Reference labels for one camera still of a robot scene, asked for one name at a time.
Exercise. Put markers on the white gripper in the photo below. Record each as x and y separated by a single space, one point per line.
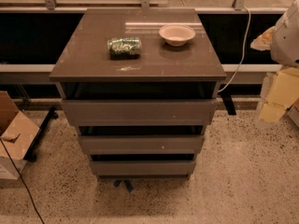
287 41

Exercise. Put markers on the grey drawer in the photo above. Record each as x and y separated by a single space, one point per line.
142 167
138 113
171 144

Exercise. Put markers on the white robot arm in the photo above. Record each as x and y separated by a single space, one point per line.
284 47

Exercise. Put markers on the grey drawer cabinet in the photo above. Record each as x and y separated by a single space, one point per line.
159 73

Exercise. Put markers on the grey bottom drawer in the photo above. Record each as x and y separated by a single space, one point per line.
142 167

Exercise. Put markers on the grey top drawer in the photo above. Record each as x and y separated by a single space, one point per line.
138 113

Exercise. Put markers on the cardboard box right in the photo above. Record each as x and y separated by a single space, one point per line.
293 113

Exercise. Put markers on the cardboard box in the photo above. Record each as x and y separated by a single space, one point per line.
17 132
293 113

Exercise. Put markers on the black stand foot right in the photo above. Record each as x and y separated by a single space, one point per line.
228 103

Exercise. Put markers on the black stand foot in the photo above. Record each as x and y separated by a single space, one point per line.
228 103
31 152

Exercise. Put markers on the white paper bowl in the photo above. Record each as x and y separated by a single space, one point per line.
176 35

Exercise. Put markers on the crushed green soda can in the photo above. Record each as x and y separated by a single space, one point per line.
124 45

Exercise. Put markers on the black stand foot left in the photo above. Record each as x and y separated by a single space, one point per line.
31 152

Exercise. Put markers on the cardboard box left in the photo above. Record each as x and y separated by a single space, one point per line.
17 132

